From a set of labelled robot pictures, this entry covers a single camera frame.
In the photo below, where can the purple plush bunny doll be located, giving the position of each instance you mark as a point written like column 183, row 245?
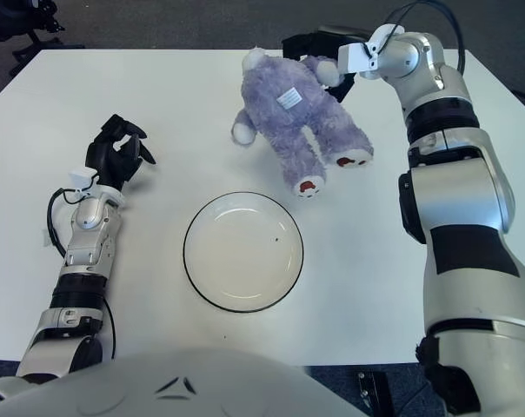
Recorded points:
column 288, row 126

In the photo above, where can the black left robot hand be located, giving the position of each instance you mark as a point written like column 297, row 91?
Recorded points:
column 108, row 156

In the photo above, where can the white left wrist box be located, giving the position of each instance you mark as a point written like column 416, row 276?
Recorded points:
column 82, row 177

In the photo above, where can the white plate with black rim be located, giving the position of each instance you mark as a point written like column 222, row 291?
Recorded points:
column 243, row 256

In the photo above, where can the grey robot torso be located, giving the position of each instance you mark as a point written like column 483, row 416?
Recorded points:
column 245, row 391

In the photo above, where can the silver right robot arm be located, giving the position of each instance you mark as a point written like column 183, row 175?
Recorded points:
column 453, row 174

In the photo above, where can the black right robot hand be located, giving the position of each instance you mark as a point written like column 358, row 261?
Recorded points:
column 301, row 45

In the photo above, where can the black bracket under table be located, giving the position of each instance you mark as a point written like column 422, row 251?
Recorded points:
column 375, row 391

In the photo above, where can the black office chair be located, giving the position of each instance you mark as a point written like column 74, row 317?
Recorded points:
column 6, row 21

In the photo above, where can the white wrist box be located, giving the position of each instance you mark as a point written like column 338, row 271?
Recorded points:
column 354, row 58
column 82, row 177

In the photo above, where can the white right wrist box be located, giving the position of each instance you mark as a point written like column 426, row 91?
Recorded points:
column 354, row 58

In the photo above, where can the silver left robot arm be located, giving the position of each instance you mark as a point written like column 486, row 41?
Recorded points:
column 86, row 243

